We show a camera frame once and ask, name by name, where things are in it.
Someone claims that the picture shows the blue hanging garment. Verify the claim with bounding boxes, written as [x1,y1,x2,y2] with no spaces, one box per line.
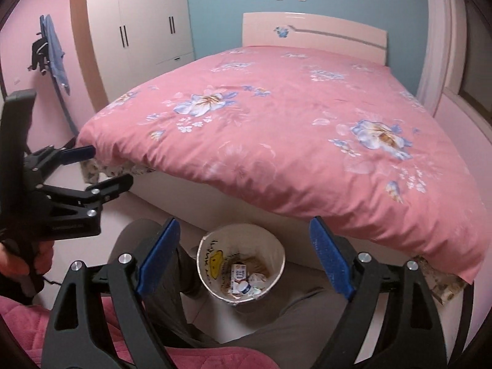
[40,14,71,96]

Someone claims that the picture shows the white and blue milk carton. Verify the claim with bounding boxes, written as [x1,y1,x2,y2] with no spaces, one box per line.
[229,262,255,297]

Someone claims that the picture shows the floral patterned bedsheet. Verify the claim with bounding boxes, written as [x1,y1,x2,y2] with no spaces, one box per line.
[82,159,470,305]

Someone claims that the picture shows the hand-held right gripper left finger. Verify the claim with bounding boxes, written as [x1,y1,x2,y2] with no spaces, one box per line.
[40,217,181,369]

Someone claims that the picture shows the white bed base panel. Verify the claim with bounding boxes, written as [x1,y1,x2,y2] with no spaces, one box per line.
[129,169,321,239]

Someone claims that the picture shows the pink floral blanket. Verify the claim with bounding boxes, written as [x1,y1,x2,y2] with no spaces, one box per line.
[75,45,486,285]

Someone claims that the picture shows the brown crumpled paper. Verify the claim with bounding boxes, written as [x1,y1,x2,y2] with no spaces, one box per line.
[219,253,272,277]

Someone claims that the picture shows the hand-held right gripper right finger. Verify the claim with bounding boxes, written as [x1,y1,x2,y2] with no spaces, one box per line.
[308,216,448,369]

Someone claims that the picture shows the pale curtain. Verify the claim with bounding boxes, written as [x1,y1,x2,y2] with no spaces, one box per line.
[417,0,467,118]

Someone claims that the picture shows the person's left hand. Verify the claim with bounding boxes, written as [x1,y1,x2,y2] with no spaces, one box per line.
[0,238,54,277]

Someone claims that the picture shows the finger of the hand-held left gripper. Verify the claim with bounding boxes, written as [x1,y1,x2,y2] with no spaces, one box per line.
[36,174,134,216]
[25,145,96,181]

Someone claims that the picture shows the black hanging item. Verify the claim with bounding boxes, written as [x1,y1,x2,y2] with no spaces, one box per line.
[28,38,50,75]

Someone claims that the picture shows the white smiley waste bin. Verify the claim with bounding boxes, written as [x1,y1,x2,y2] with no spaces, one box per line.
[196,223,286,308]

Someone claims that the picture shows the white yogurt cup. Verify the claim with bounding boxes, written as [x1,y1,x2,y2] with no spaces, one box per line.
[248,271,270,290]

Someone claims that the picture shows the white wardrobe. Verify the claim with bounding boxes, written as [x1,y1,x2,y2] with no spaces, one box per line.
[70,0,196,114]

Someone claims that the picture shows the pale pink bed headboard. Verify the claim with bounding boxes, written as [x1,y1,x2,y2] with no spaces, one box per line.
[241,11,389,66]

